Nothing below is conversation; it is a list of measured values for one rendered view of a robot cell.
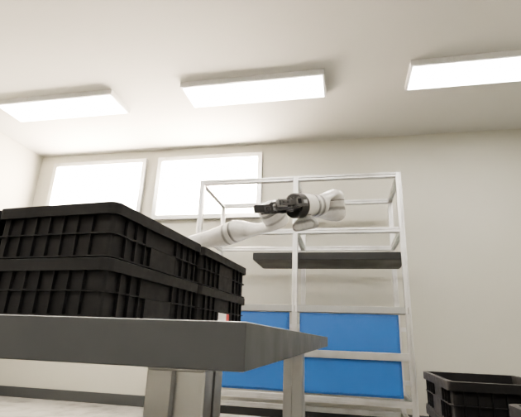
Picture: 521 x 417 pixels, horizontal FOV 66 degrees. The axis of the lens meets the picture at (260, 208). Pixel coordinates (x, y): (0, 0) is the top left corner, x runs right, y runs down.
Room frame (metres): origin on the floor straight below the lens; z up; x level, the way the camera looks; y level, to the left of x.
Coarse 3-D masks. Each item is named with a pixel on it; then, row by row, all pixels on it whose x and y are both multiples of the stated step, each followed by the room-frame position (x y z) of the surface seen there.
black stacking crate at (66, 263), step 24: (0, 264) 0.81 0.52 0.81; (24, 264) 0.79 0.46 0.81; (48, 264) 0.78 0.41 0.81; (72, 264) 0.76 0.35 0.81; (96, 264) 0.74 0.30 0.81; (120, 264) 0.77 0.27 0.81; (0, 288) 0.82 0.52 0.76; (24, 288) 0.80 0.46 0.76; (48, 288) 0.79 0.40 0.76; (72, 288) 0.77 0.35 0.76; (96, 288) 0.76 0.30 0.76; (120, 288) 0.80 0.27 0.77; (144, 288) 0.88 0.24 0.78; (168, 288) 0.98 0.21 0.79; (192, 288) 1.07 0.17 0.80; (0, 312) 0.82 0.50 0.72; (24, 312) 0.80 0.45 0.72; (48, 312) 0.78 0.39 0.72; (72, 312) 0.77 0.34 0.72; (96, 312) 0.75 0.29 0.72; (120, 312) 0.81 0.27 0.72; (144, 312) 0.88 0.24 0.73; (168, 312) 0.97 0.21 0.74
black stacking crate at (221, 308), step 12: (204, 288) 1.15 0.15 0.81; (192, 300) 1.14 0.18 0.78; (204, 300) 1.17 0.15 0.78; (216, 300) 1.26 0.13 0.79; (228, 300) 1.33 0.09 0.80; (240, 300) 1.44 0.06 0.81; (192, 312) 1.14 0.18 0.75; (204, 312) 1.19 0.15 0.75; (216, 312) 1.26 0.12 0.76; (228, 312) 1.37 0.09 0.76; (240, 312) 1.47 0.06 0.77
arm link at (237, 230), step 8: (272, 216) 1.45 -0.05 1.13; (280, 216) 1.46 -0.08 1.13; (232, 224) 1.56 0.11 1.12; (240, 224) 1.56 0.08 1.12; (248, 224) 1.56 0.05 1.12; (256, 224) 1.55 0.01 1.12; (264, 224) 1.54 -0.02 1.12; (272, 224) 1.47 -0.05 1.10; (280, 224) 1.48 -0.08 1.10; (232, 232) 1.56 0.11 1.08; (240, 232) 1.55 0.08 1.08; (248, 232) 1.55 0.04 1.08; (256, 232) 1.54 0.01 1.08; (264, 232) 1.52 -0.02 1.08; (232, 240) 1.59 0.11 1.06; (240, 240) 1.59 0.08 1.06
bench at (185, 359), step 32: (0, 320) 0.40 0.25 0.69; (32, 320) 0.40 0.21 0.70; (64, 320) 0.39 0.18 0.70; (96, 320) 0.38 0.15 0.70; (128, 320) 0.37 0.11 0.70; (160, 320) 0.37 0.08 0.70; (192, 320) 0.36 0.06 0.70; (0, 352) 0.40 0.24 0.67; (32, 352) 0.39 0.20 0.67; (64, 352) 0.39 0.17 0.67; (96, 352) 0.38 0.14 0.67; (128, 352) 0.37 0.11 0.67; (160, 352) 0.37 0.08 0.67; (192, 352) 0.36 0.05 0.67; (224, 352) 0.36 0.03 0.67; (256, 352) 0.40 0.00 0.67; (288, 352) 0.61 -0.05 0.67; (160, 384) 0.42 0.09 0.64; (192, 384) 0.41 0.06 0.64; (288, 384) 1.32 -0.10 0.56; (160, 416) 0.42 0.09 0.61; (192, 416) 0.41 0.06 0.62; (288, 416) 1.32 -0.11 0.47
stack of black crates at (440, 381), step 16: (432, 384) 1.41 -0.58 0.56; (448, 384) 1.17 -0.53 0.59; (464, 384) 1.15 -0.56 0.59; (480, 384) 1.14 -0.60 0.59; (496, 384) 1.14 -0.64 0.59; (512, 384) 1.47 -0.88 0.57; (432, 400) 1.44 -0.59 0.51; (448, 400) 1.21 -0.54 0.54; (464, 400) 1.16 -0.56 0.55; (480, 400) 1.15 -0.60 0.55; (496, 400) 1.15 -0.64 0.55; (512, 400) 1.14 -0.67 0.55; (432, 416) 1.43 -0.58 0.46; (448, 416) 1.24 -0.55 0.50; (464, 416) 1.16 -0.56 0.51; (480, 416) 1.15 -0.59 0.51; (496, 416) 1.15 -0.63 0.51
